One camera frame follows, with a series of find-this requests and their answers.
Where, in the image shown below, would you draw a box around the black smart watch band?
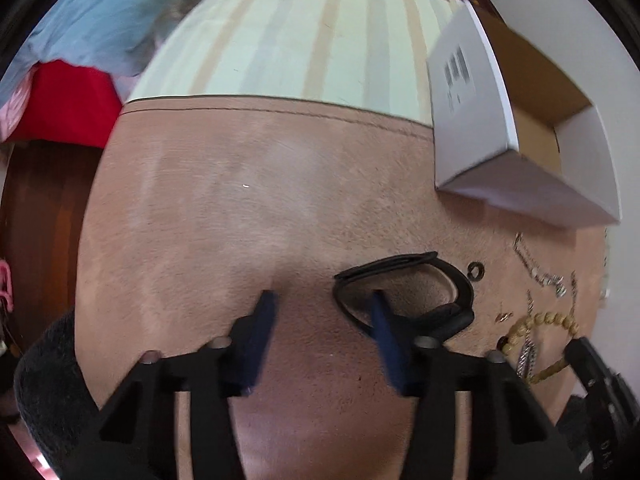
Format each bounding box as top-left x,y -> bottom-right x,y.
332,252 -> 475,341

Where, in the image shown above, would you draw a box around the wooden bead bracelet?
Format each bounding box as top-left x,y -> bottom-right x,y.
496,311 -> 582,386

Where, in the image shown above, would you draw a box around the silver charm bracelet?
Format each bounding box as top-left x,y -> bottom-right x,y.
513,232 -> 569,299

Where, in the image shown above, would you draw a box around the small silver earrings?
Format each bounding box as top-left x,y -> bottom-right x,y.
495,312 -> 513,323

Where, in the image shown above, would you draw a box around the dark fuzzy cushion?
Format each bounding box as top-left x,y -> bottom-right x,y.
14,310 -> 99,476

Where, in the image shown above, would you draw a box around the white cardboard box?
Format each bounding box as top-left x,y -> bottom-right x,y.
427,1 -> 622,229

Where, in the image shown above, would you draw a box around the red bed sheet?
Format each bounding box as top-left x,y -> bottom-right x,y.
1,60 -> 122,148

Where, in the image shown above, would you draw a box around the striped table cloth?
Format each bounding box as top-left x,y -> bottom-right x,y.
131,0 -> 462,125

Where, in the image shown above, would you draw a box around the blue duvet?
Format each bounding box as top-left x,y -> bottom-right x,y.
1,0 -> 177,103

